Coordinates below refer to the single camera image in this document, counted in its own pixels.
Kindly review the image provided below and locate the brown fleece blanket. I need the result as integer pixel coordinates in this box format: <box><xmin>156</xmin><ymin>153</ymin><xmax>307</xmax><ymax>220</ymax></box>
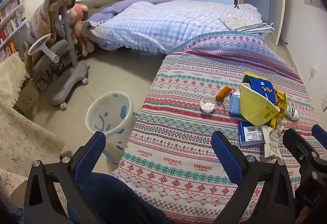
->
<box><xmin>27</xmin><ymin>0</ymin><xmax>77</xmax><ymax>73</ymax></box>

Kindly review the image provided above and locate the blue checked quilt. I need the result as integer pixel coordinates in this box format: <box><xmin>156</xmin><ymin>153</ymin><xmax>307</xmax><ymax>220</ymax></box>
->
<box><xmin>84</xmin><ymin>0</ymin><xmax>263</xmax><ymax>54</ymax></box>

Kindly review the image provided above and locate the flat blue and white box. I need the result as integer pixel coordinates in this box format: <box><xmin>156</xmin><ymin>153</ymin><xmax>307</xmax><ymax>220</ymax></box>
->
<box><xmin>239</xmin><ymin>120</ymin><xmax>266</xmax><ymax>147</ymax></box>

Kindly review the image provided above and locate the white bookshelf with books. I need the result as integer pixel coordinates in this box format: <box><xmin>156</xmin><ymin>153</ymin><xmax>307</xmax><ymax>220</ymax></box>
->
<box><xmin>0</xmin><ymin>0</ymin><xmax>28</xmax><ymax>61</ymax></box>

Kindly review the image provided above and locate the brown plush toy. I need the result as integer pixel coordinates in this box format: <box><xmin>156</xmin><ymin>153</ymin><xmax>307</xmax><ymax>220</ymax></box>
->
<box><xmin>76</xmin><ymin>22</ymin><xmax>95</xmax><ymax>57</ymax></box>

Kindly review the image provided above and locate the cardboard box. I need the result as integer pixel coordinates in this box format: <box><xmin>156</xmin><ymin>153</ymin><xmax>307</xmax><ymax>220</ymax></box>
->
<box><xmin>14</xmin><ymin>78</ymin><xmax>45</xmax><ymax>113</ymax></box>

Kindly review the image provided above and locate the blue snack box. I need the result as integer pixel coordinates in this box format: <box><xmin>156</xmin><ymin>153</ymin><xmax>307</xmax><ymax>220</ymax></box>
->
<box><xmin>249</xmin><ymin>78</ymin><xmax>278</xmax><ymax>106</ymax></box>

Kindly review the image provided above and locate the floral beige cloth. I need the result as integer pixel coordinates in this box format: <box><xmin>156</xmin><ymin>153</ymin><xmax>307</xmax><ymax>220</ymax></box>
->
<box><xmin>0</xmin><ymin>97</ymin><xmax>67</xmax><ymax>204</ymax></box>

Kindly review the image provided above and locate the white bottle with green label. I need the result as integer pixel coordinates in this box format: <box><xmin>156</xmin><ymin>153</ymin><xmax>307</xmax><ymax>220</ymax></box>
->
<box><xmin>284</xmin><ymin>102</ymin><xmax>300</xmax><ymax>121</ymax></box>

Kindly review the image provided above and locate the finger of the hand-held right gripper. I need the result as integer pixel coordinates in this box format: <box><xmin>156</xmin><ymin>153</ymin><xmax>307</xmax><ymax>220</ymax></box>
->
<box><xmin>312</xmin><ymin>124</ymin><xmax>327</xmax><ymax>153</ymax></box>
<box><xmin>282</xmin><ymin>128</ymin><xmax>323</xmax><ymax>174</ymax></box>

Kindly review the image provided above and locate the cream lace cloth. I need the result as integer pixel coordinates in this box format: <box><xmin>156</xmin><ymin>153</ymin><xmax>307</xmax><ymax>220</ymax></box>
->
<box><xmin>0</xmin><ymin>53</ymin><xmax>29</xmax><ymax>108</ymax></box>

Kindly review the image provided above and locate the white patterned booklet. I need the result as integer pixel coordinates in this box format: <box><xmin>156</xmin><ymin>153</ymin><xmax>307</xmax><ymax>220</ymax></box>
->
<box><xmin>220</xmin><ymin>16</ymin><xmax>256</xmax><ymax>30</ymax></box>

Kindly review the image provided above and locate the grey swivel chair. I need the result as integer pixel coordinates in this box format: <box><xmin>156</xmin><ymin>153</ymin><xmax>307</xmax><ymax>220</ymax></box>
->
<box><xmin>26</xmin><ymin>0</ymin><xmax>90</xmax><ymax>110</ymax></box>

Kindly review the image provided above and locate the stack of papers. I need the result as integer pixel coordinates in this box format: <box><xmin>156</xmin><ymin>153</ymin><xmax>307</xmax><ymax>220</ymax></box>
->
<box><xmin>237</xmin><ymin>22</ymin><xmax>275</xmax><ymax>34</ymax></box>

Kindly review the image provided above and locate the light blue tissue pack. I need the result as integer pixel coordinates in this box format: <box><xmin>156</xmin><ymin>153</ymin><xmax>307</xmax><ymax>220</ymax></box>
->
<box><xmin>228</xmin><ymin>91</ymin><xmax>243</xmax><ymax>115</ymax></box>

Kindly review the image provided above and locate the person's leg in blue trousers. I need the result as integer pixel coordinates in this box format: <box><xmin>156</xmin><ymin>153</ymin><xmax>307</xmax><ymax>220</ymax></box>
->
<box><xmin>68</xmin><ymin>172</ymin><xmax>171</xmax><ymax>224</ymax></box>

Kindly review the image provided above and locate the yellow snack wrapper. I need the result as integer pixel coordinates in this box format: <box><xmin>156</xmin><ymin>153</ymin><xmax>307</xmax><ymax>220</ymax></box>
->
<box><xmin>268</xmin><ymin>91</ymin><xmax>288</xmax><ymax>129</ymax></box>

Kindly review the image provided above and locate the patterned knit blanket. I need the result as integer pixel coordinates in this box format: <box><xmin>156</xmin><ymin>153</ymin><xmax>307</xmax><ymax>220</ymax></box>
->
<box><xmin>110</xmin><ymin>31</ymin><xmax>320</xmax><ymax>224</ymax></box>

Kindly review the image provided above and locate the white bin with blue print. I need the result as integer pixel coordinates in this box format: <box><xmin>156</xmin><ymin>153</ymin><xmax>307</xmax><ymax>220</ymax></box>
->
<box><xmin>85</xmin><ymin>91</ymin><xmax>139</xmax><ymax>163</ymax></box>

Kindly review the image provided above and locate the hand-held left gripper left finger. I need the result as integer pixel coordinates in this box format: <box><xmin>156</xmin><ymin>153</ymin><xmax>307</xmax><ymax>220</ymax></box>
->
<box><xmin>24</xmin><ymin>131</ymin><xmax>106</xmax><ymax>224</ymax></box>

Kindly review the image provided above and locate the large pink plush toy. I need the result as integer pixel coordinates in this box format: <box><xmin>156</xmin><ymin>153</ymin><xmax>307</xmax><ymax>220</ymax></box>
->
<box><xmin>68</xmin><ymin>3</ymin><xmax>89</xmax><ymax>43</ymax></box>

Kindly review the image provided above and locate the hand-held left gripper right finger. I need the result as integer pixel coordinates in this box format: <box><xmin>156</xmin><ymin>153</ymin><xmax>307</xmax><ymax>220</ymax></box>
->
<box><xmin>211</xmin><ymin>131</ymin><xmax>297</xmax><ymax>224</ymax></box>

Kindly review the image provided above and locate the white crumpled wrapper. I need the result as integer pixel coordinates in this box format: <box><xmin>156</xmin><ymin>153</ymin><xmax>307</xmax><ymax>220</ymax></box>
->
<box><xmin>262</xmin><ymin>125</ymin><xmax>283</xmax><ymax>159</ymax></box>

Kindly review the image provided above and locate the crumpled white tissue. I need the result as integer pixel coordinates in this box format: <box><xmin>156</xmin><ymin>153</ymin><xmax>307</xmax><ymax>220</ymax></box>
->
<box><xmin>200</xmin><ymin>100</ymin><xmax>216</xmax><ymax>113</ymax></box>

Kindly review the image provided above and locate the yellow paper bag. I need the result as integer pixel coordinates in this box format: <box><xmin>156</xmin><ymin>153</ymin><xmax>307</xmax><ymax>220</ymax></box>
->
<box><xmin>240</xmin><ymin>72</ymin><xmax>281</xmax><ymax>127</ymax></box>

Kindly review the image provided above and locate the white door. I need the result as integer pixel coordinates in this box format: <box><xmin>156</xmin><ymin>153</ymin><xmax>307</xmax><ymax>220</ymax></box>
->
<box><xmin>273</xmin><ymin>0</ymin><xmax>287</xmax><ymax>47</ymax></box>

